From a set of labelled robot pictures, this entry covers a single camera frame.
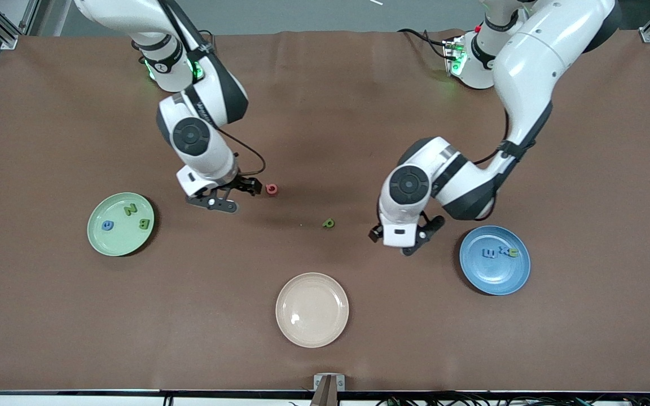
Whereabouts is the brown table mat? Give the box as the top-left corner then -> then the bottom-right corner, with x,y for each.
0,29 -> 650,392

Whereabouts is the beige plate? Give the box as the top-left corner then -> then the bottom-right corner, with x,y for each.
275,272 -> 350,348

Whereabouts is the blue plate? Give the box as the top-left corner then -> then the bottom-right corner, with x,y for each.
459,226 -> 531,296

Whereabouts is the green plate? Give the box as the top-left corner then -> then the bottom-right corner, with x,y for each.
87,192 -> 155,258

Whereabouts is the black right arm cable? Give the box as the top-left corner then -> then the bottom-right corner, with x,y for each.
215,127 -> 266,176

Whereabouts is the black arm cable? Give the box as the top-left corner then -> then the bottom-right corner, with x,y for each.
215,127 -> 266,176
472,107 -> 511,222

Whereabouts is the metal bracket with post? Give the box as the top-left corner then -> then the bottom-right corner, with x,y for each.
309,373 -> 346,406

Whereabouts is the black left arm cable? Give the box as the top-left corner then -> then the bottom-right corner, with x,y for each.
472,107 -> 511,222

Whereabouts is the black base power cable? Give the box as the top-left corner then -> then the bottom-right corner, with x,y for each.
397,28 -> 455,57

